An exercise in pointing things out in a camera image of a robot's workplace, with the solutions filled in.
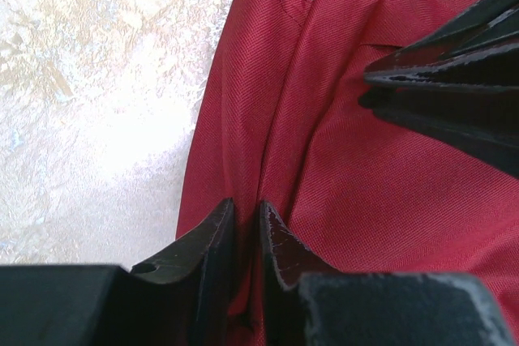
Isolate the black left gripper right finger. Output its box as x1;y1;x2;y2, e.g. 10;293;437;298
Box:
259;202;509;345

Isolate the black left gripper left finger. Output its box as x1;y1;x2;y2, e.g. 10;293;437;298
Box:
1;199;234;345

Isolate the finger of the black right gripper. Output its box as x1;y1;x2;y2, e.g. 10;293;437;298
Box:
364;0;518;92
358;92;518;178

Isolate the red backpack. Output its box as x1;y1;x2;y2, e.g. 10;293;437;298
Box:
178;0;518;345

